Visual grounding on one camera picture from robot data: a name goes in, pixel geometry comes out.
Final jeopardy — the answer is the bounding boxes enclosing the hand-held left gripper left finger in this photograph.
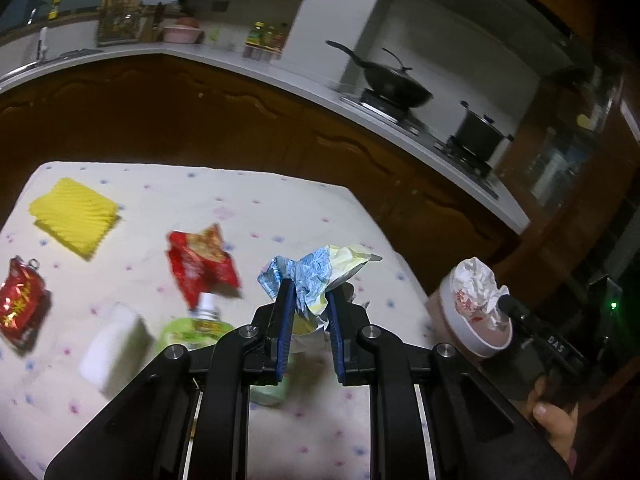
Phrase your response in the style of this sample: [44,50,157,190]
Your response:
[44,279,298,480]

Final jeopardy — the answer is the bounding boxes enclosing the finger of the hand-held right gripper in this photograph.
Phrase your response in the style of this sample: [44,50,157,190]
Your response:
[498,294,523,322]

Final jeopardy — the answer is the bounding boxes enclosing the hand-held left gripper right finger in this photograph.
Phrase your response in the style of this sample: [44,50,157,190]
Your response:
[326,284,572,480]

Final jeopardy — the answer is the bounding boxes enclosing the white paper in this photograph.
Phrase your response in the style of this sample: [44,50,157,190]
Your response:
[451,258,510,332]

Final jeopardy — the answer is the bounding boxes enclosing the pink bin with white rim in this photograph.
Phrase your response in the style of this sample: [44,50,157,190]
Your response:
[428,258,515,360]

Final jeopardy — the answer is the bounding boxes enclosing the blue yellow wrapper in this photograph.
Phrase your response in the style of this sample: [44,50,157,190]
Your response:
[256,243,384,335]

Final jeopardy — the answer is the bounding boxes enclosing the red snack packet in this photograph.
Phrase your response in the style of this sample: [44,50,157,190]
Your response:
[165,223,244,312]
[0,255,53,357]

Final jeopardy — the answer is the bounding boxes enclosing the person's right hand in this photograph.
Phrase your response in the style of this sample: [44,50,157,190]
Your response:
[526,377,581,477]

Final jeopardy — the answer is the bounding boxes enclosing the green plastic bottle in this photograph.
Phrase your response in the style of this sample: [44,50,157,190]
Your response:
[156,293,291,407]

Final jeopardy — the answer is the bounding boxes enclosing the wooden glass door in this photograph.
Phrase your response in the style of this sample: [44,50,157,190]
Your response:
[497,55,640,321]

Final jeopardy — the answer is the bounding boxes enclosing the white soft block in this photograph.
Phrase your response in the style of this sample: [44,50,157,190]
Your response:
[79,301,154,397]

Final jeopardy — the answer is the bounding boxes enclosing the black cooking pot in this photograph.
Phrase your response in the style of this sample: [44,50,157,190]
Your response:
[452,100,515,162]

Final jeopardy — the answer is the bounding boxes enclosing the floral white tablecloth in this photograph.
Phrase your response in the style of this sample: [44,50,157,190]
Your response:
[0,161,437,480]

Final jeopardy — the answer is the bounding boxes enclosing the gas stove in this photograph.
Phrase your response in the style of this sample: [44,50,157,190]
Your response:
[339,88,501,200]

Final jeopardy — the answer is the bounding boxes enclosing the brown wooden base cabinets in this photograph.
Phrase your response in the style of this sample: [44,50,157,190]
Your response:
[0,54,527,306]

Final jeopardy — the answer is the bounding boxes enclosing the yellow ridged sponge cloth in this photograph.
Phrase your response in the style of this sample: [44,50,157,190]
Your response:
[28,177,124,261]

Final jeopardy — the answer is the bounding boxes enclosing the black wok with lid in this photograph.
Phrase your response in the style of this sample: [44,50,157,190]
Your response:
[325,40,434,110]

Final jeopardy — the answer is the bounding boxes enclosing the white kitchen countertop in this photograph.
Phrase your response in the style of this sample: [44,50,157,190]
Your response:
[0,20,531,235]

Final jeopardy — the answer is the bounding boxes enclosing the pink plastic basin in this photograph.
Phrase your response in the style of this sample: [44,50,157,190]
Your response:
[160,23,205,45]

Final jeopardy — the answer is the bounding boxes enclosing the dark knife block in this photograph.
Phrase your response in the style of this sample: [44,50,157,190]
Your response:
[150,4,167,44]

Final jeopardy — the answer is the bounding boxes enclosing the dish rack with utensils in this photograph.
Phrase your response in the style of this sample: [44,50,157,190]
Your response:
[95,0,151,47]

